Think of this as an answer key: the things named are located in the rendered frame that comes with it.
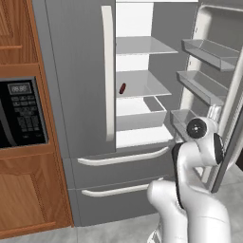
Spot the white fridge crisper drawer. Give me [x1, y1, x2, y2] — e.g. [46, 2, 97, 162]
[115, 95, 168, 133]

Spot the grey fridge drawer front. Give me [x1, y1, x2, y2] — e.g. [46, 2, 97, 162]
[73, 178, 166, 228]
[69, 144, 177, 190]

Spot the grey fridge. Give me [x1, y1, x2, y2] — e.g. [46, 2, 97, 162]
[31, 0, 243, 228]

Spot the grey glass fridge shelf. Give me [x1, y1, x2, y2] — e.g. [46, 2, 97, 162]
[115, 69, 173, 100]
[115, 35, 179, 56]

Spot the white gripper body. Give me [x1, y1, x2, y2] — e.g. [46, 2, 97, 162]
[207, 104, 223, 123]

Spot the white curved drawer handle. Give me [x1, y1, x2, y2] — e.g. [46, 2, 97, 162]
[77, 145, 171, 167]
[81, 177, 165, 198]

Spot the grey fridge door bin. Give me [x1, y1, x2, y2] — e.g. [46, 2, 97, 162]
[170, 108, 199, 142]
[181, 38, 241, 72]
[176, 69, 230, 107]

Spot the brown wooden cabinet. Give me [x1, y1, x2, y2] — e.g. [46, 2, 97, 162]
[0, 0, 76, 240]

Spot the grey closed fridge door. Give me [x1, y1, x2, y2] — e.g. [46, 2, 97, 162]
[44, 0, 118, 159]

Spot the grey open fridge door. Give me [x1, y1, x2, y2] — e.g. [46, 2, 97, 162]
[170, 0, 243, 195]

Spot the brown wooden cabinet door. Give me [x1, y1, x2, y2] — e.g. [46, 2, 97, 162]
[0, 153, 70, 239]
[0, 0, 34, 51]

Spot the black microwave oven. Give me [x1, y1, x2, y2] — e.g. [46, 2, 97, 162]
[0, 76, 49, 150]

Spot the white vertical fridge door handle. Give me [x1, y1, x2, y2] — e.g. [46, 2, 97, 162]
[101, 5, 116, 142]

